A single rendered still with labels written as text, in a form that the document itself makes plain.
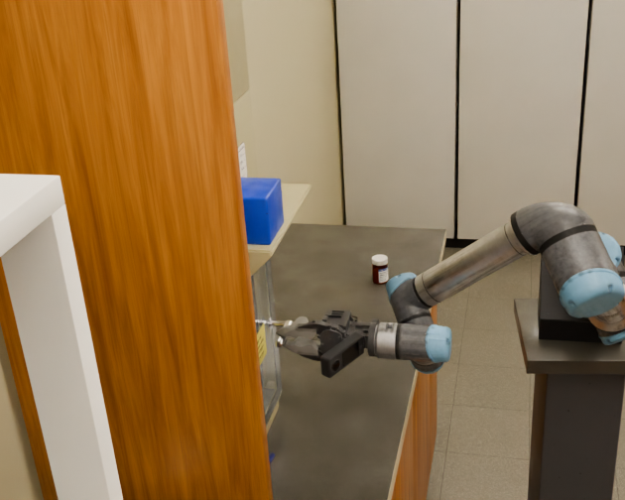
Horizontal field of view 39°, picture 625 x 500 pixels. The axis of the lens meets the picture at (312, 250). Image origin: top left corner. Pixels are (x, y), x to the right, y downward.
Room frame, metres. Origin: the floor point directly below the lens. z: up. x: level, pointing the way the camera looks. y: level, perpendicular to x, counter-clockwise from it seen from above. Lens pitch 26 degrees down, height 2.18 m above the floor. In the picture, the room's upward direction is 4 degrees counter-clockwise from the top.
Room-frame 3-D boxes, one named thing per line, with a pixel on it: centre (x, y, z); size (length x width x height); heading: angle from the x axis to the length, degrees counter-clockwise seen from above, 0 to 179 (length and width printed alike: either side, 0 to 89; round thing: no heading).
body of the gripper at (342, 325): (1.60, -0.06, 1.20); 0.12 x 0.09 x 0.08; 76
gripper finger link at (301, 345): (1.62, 0.04, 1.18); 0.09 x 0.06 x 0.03; 75
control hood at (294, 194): (1.56, 0.09, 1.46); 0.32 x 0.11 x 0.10; 166
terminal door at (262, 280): (1.57, 0.13, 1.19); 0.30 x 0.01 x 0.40; 165
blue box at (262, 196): (1.47, 0.11, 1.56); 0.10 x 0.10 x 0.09; 76
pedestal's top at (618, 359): (1.99, -0.70, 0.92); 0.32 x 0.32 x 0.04; 83
